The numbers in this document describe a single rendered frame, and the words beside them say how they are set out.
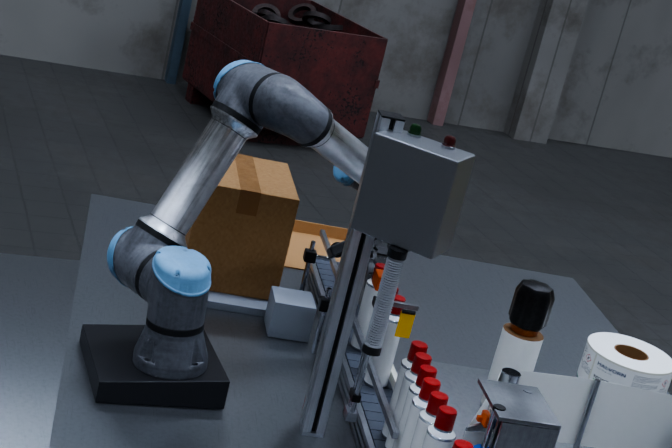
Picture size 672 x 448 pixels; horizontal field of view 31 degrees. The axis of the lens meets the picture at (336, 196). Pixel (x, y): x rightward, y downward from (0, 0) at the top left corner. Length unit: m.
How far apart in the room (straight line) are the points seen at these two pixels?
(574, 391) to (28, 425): 1.06
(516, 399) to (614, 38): 8.07
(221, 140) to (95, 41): 6.17
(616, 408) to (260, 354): 0.79
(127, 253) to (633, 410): 1.07
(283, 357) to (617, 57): 7.59
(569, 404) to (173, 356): 0.79
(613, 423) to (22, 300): 1.30
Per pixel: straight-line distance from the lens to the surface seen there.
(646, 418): 2.55
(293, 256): 3.35
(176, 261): 2.38
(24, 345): 2.58
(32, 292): 2.83
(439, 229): 2.16
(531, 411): 2.05
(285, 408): 2.53
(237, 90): 2.48
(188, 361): 2.42
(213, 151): 2.48
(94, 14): 8.59
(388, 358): 2.56
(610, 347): 2.80
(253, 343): 2.78
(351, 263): 2.29
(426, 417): 2.15
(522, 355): 2.57
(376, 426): 2.44
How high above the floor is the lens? 1.97
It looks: 17 degrees down
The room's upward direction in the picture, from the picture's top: 14 degrees clockwise
